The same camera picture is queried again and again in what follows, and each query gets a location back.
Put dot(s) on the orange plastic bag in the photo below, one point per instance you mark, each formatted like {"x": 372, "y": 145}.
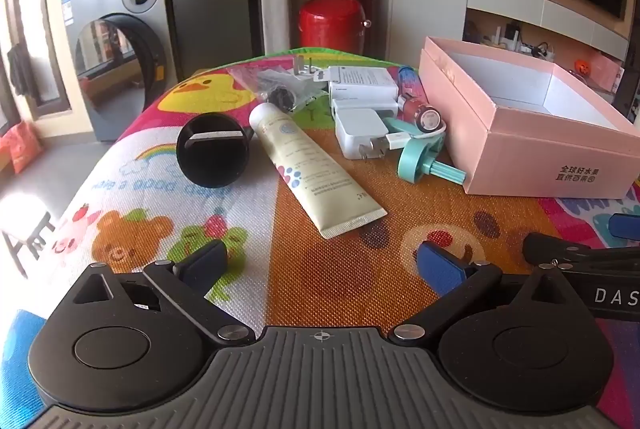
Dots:
{"x": 22, "y": 144}

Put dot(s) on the black round container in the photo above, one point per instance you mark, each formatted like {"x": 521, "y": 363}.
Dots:
{"x": 212, "y": 149}

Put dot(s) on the dark hanging cloth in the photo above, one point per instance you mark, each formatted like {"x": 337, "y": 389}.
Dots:
{"x": 20, "y": 69}

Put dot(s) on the white charger plug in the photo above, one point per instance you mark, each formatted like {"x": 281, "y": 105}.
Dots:
{"x": 357, "y": 129}

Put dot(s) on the grey washing machine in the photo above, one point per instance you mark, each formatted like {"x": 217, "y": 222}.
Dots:
{"x": 115, "y": 59}

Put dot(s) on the cream lotion tube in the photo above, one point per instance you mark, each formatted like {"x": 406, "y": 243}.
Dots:
{"x": 305, "y": 164}

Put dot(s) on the orange pumpkin toy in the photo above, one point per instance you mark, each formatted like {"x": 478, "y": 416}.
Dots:
{"x": 581, "y": 68}

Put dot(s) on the pink blue gradient tube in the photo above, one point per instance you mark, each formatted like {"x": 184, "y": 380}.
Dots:
{"x": 410, "y": 81}

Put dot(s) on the brown framed door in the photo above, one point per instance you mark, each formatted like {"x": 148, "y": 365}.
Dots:
{"x": 55, "y": 34}

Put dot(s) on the small dark stool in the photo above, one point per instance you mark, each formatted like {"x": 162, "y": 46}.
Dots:
{"x": 30, "y": 239}

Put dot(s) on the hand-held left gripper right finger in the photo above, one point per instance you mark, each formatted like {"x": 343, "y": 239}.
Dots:
{"x": 440, "y": 266}

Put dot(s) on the colourful cartoon play mat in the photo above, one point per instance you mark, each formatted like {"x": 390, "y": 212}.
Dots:
{"x": 325, "y": 269}

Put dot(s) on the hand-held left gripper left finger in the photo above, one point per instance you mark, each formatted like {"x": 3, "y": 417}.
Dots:
{"x": 207, "y": 266}

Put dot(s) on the pink cardboard box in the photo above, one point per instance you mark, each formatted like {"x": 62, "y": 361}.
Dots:
{"x": 525, "y": 129}

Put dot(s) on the clear plastic bag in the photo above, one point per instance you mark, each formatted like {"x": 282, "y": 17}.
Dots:
{"x": 272, "y": 81}

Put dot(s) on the small red bottle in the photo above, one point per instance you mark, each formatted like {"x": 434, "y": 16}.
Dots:
{"x": 422, "y": 114}

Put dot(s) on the red round bin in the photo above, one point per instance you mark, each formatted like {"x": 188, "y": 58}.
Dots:
{"x": 330, "y": 24}

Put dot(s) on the white labelled packaged box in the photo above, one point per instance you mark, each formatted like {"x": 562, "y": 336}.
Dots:
{"x": 362, "y": 81}

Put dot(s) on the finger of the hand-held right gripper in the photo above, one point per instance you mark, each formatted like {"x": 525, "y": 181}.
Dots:
{"x": 625, "y": 226}
{"x": 550, "y": 246}

